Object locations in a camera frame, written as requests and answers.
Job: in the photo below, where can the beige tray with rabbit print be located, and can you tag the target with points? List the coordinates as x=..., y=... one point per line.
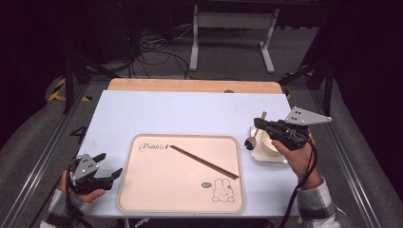
x=177, y=186

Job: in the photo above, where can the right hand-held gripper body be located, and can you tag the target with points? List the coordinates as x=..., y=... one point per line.
x=290, y=133

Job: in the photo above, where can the wooden desk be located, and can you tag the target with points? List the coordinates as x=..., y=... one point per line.
x=190, y=85

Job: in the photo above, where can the cream bowl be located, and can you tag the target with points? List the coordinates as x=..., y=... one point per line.
x=267, y=145

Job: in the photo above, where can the person's dark clothing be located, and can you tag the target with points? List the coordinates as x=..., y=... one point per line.
x=196, y=223

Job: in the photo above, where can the white square plate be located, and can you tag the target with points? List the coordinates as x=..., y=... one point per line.
x=258, y=156

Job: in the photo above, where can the person's right hand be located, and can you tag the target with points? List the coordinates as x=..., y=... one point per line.
x=302, y=164

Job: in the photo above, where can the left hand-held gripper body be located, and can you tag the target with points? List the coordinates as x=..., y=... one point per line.
x=84, y=169

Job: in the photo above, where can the person's left hand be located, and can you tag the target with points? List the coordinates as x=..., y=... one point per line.
x=88, y=196

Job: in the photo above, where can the aluminium rail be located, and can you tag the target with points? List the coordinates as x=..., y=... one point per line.
x=351, y=164
x=38, y=164

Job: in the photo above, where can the black metal stand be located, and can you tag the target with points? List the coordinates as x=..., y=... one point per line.
x=328, y=91
x=68, y=85

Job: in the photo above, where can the white metal stand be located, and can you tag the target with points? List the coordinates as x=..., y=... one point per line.
x=234, y=19

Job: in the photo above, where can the yellow black hazard tape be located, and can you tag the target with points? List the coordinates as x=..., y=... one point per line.
x=57, y=91
x=288, y=94

